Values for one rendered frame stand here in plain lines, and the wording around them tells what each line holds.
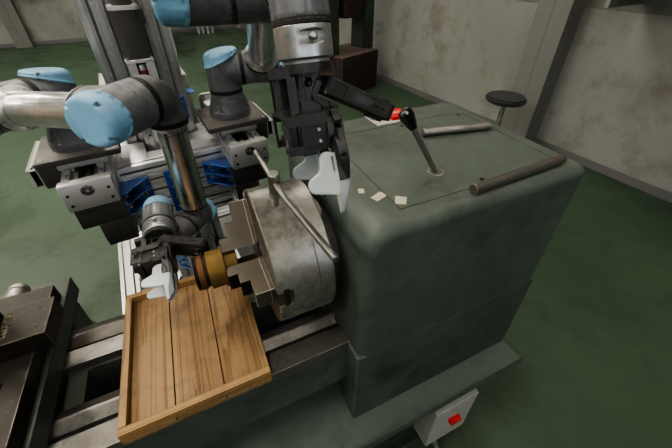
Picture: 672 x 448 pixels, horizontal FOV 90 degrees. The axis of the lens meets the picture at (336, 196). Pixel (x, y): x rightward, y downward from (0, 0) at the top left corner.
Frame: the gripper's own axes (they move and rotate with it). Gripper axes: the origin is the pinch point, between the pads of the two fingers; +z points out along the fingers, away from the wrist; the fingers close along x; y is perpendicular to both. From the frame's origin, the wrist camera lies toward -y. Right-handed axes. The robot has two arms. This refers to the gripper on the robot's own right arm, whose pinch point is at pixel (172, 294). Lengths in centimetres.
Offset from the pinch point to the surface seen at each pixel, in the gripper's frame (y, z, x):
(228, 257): -12.4, -2.3, 3.3
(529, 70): -322, -170, -32
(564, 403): -135, 35, -108
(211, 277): -8.1, 0.7, 1.9
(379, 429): -40, 24, -54
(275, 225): -22.3, 4.4, 14.1
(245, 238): -17.0, -4.4, 5.4
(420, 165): -58, 2, 18
